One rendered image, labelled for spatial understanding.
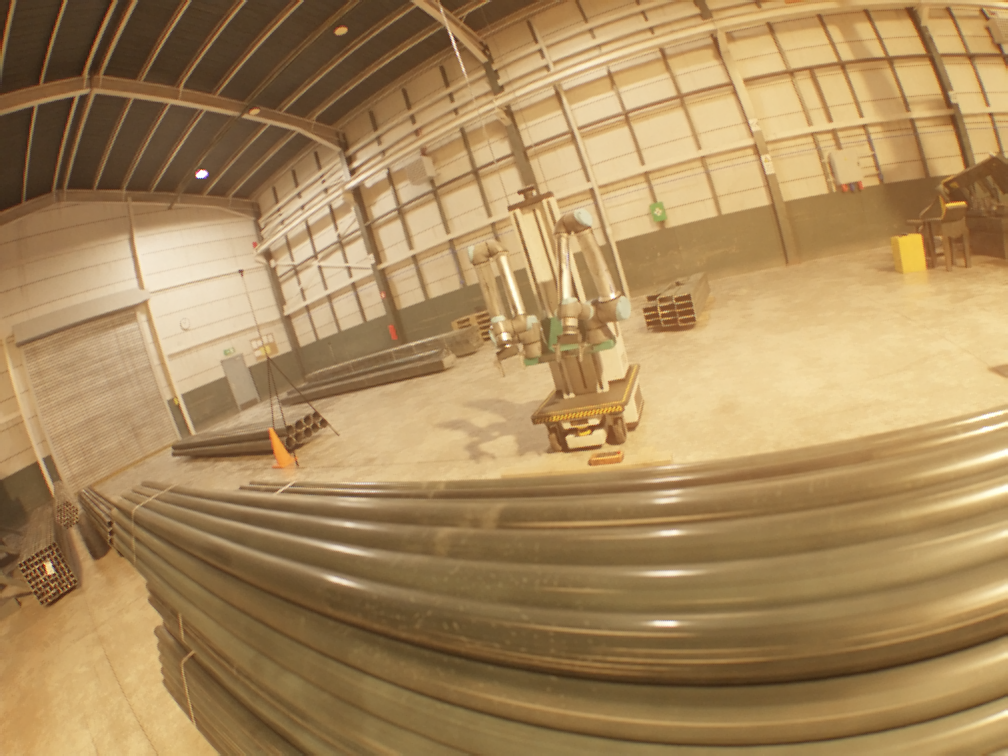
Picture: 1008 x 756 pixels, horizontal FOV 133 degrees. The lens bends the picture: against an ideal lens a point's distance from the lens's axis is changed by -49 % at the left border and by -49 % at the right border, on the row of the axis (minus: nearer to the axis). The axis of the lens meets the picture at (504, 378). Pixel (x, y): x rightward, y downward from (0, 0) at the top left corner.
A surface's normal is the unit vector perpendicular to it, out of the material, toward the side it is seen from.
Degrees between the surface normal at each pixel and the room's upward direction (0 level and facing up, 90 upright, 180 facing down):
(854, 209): 90
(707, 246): 90
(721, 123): 90
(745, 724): 54
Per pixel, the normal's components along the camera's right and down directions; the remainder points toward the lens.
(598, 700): -0.44, -0.72
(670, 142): -0.43, 0.32
